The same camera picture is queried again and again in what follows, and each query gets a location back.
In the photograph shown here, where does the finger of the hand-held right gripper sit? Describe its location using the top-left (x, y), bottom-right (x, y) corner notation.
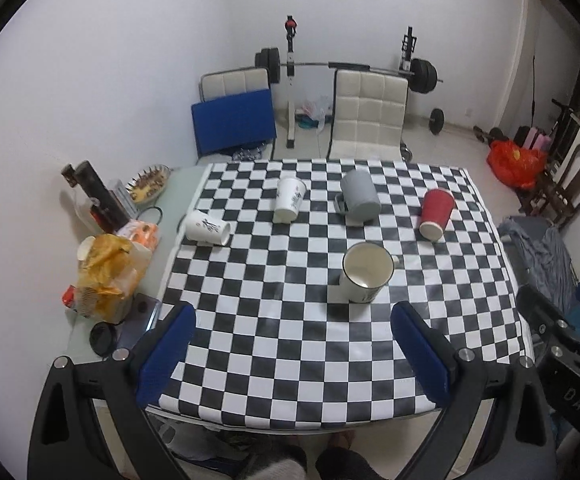
top-left (516, 284), bottom-right (578, 356)

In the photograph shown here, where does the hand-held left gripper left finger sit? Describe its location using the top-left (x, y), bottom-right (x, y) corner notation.
top-left (26, 302), bottom-right (198, 480)

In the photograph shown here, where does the white enamel mug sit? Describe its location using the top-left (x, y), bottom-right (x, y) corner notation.
top-left (339, 242), bottom-right (401, 304)

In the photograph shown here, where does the white plastic bag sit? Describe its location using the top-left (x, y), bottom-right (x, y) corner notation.
top-left (295, 97), bottom-right (333, 133)

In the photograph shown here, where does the grey mug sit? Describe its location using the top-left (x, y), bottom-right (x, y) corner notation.
top-left (335, 168), bottom-right (382, 222)

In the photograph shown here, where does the black cylinder bottle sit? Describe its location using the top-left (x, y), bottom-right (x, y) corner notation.
top-left (72, 160), bottom-right (131, 233)

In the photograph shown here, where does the white leather chair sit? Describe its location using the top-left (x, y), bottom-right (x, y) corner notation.
top-left (200, 67), bottom-right (273, 161)
top-left (327, 67), bottom-right (411, 161)

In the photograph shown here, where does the grey cloth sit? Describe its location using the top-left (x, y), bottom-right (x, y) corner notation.
top-left (497, 215), bottom-right (578, 311)

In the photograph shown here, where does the orange packet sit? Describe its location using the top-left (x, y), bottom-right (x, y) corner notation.
top-left (117, 220), bottom-right (161, 251)

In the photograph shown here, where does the black round lid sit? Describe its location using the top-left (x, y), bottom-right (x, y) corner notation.
top-left (91, 322), bottom-right (117, 358)

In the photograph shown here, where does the barbell with black plates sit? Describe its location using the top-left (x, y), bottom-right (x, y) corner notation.
top-left (255, 47), bottom-right (443, 96)

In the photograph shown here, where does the white barbell rack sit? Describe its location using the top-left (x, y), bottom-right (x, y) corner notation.
top-left (281, 15), bottom-right (418, 150)

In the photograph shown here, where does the yellow snack bag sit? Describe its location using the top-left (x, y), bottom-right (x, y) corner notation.
top-left (75, 234), bottom-right (153, 323)

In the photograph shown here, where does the blue cushion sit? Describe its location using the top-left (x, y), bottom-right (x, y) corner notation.
top-left (191, 89), bottom-right (277, 158)

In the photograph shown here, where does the person's leg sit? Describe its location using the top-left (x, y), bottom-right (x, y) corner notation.
top-left (315, 447), bottom-right (385, 480)
top-left (250, 445), bottom-right (311, 480)

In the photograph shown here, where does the brown wooden chair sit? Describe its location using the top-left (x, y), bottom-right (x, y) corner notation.
top-left (520, 145), bottom-right (580, 231)

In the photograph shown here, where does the red paper cup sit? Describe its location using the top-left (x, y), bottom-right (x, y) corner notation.
top-left (418, 188), bottom-right (456, 242)

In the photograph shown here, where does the white printed cup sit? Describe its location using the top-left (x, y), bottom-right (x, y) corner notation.
top-left (273, 176), bottom-right (307, 224)
top-left (185, 209), bottom-right (232, 247)

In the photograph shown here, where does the small patterned cloth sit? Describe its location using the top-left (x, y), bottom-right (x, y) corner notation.
top-left (232, 145), bottom-right (268, 161)

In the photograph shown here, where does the black white checkered tablecloth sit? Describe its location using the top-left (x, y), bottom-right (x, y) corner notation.
top-left (157, 159), bottom-right (538, 431)

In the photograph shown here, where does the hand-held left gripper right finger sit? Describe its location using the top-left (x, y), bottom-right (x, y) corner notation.
top-left (391, 301), bottom-right (558, 480)

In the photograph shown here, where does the plate of snacks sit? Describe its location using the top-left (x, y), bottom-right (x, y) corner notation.
top-left (126, 164), bottom-right (171, 206)

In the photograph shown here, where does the red plastic bag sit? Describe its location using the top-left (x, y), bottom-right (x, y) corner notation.
top-left (486, 140), bottom-right (548, 191)

